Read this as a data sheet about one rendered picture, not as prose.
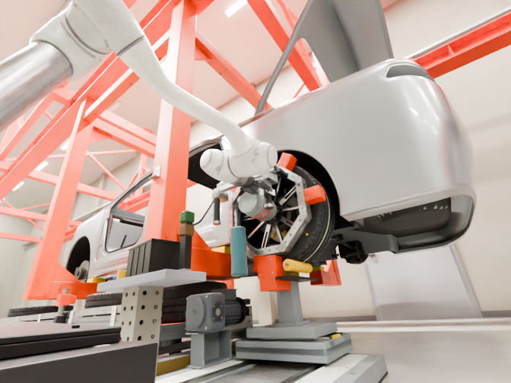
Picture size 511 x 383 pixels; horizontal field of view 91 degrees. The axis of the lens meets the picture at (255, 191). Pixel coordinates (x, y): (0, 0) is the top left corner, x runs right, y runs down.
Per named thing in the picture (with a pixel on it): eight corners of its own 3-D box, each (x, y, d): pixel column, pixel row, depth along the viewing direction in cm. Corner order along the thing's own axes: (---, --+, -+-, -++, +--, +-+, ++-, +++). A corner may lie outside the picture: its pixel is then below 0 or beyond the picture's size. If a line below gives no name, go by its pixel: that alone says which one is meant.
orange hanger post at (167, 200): (184, 273, 139) (198, 8, 242) (152, 270, 125) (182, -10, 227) (163, 277, 149) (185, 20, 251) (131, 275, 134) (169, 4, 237)
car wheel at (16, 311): (80, 323, 350) (84, 305, 360) (49, 327, 291) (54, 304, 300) (29, 327, 344) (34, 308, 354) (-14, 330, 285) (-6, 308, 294)
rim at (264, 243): (338, 202, 154) (279, 175, 187) (324, 191, 137) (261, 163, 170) (299, 273, 155) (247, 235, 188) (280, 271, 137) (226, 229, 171)
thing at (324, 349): (353, 351, 131) (349, 330, 135) (328, 366, 104) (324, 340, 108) (272, 349, 157) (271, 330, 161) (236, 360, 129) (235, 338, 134)
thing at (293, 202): (302, 248, 156) (312, 198, 162) (296, 245, 150) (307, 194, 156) (261, 238, 176) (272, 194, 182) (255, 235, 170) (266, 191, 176)
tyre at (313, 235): (356, 196, 149) (277, 163, 193) (343, 182, 131) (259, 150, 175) (303, 292, 150) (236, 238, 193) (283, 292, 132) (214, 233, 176)
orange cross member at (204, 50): (314, 168, 410) (310, 147, 428) (193, 55, 216) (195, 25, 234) (307, 170, 417) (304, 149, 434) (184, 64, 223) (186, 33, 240)
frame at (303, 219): (317, 248, 127) (302, 156, 150) (312, 245, 122) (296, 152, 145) (235, 263, 155) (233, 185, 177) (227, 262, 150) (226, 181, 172)
